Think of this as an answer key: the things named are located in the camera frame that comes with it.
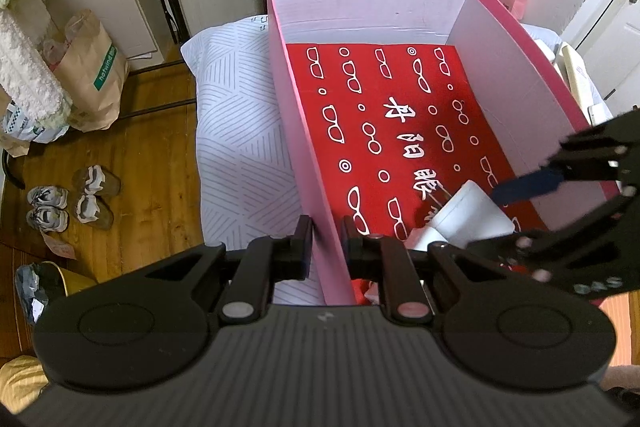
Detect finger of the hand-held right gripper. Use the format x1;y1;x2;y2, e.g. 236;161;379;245
487;109;640;208
465;196;640;279

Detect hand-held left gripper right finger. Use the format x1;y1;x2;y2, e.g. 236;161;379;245
341;217;516;325

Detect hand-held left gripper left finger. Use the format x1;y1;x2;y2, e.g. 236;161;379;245
135;216;314;325

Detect pink cardboard box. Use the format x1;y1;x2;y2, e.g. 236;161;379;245
265;0;621;308

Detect stack of papers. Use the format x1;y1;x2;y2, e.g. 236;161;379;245
547;39;617;124

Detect white patterned bed sheet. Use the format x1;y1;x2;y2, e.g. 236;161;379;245
180;14;615;308

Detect red printed cloth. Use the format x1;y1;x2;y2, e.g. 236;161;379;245
285;42;548;308

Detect yellow trash bin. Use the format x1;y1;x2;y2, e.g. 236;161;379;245
15;261;98;325

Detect brown paper bag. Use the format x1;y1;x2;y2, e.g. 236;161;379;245
47;9;130;132

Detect white printed plastic bag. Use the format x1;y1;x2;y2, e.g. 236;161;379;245
0;99;71;158

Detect person's yellow striped clothing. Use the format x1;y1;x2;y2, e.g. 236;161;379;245
0;355;48;413

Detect white fuzzy clothing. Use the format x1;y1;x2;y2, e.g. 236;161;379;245
0;0;76;132

